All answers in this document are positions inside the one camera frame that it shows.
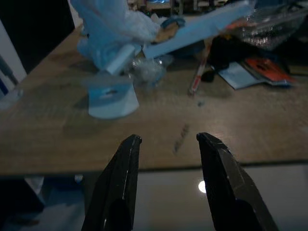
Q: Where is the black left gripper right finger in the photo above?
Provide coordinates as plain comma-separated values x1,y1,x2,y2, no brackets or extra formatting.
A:
196,132,280,231

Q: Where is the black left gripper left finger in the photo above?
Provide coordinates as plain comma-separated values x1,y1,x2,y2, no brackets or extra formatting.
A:
81,134,142,231

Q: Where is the white and blue packaging piece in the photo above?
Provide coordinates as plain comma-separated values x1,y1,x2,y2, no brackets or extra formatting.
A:
83,76,140,119

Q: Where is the light blue paper sheet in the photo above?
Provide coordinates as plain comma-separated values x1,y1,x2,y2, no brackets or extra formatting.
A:
218,62,265,90

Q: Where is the red and white stick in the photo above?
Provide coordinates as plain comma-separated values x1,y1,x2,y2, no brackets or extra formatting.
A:
187,39,210,96

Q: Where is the orange and black package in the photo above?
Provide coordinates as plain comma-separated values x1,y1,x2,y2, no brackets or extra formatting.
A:
244,57,298,87

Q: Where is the crumpled clear plastic wrap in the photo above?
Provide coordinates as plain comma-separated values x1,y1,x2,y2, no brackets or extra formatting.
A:
128,54,174,89

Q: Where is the white cylinder tube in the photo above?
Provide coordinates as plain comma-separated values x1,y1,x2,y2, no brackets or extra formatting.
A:
105,45,135,75

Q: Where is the black object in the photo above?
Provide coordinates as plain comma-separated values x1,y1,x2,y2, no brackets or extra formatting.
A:
201,36,248,83

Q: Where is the long light blue flat box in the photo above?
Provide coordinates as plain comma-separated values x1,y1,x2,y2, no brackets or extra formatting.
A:
143,4,256,59

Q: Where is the light blue plastic bag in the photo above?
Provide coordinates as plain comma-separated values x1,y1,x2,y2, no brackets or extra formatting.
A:
71,0,157,73

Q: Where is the clear bubble wrap bag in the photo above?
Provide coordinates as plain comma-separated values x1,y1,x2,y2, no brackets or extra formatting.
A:
231,4,308,51

